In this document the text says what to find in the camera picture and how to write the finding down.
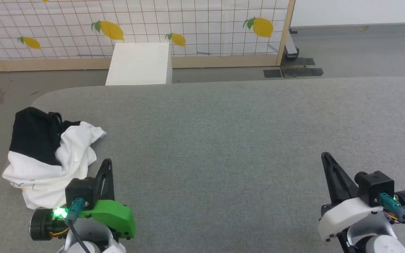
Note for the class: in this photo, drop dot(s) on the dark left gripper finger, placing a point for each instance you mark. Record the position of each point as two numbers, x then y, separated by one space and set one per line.
110 186
101 186

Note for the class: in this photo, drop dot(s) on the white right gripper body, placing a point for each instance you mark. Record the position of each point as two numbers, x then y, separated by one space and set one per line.
343 216

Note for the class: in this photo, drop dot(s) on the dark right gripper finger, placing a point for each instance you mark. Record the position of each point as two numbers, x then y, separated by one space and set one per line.
351 191
334 182

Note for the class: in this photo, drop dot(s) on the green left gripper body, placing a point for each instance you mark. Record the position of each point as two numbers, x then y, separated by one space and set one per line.
114 216

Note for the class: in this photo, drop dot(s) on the white and black shirt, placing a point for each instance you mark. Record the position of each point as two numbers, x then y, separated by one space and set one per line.
72 151

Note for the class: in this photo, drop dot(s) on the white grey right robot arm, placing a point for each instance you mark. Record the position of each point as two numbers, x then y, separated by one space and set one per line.
378 244

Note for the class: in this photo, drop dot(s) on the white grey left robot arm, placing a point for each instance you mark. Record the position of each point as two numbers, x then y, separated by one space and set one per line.
97 242

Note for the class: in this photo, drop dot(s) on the small black floor patch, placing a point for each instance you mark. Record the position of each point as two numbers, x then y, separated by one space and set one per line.
272 73

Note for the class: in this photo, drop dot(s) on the white box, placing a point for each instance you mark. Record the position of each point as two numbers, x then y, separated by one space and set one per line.
139 63

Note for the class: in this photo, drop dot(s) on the grey metal partition foot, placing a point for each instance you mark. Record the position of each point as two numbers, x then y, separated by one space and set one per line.
291 51

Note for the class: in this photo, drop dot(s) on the lemon-patterned grid screen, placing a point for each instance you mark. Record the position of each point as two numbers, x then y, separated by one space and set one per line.
195 28

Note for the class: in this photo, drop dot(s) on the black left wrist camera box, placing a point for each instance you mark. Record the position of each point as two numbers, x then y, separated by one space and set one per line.
80 191

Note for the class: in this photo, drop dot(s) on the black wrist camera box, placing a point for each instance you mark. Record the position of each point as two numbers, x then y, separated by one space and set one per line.
374 184
80 191

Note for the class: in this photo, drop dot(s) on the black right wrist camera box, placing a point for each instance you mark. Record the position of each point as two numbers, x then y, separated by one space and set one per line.
374 184

